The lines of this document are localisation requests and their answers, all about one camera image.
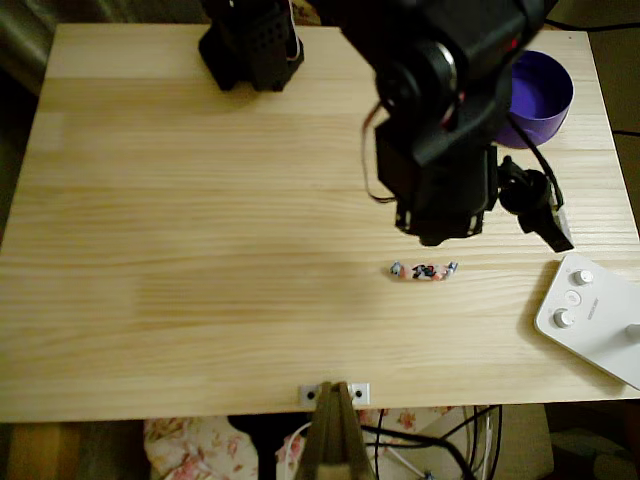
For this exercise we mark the floral cloth with cream ground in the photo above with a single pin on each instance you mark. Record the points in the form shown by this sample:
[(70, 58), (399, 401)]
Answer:
[(306, 12), (200, 450)]

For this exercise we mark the white lamp base with knobs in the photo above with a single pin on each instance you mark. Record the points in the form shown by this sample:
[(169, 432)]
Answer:
[(590, 325)]

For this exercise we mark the colourful candy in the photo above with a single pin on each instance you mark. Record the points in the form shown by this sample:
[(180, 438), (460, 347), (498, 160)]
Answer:
[(424, 272)]

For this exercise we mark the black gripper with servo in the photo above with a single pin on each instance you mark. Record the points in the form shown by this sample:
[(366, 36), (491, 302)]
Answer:
[(442, 220)]

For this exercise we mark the purple plastic bowl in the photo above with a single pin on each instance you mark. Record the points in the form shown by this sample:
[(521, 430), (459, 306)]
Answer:
[(545, 95)]

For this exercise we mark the wooden table leg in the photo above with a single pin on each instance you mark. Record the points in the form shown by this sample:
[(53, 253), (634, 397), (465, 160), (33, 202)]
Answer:
[(45, 450)]

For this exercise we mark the dark olive sofa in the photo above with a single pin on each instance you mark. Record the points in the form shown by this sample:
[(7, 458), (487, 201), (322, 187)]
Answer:
[(25, 40)]

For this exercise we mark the white metal bracket plate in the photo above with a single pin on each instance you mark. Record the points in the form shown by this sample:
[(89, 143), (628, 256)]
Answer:
[(360, 393)]

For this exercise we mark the olive camera stand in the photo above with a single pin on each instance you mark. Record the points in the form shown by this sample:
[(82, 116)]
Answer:
[(332, 440)]

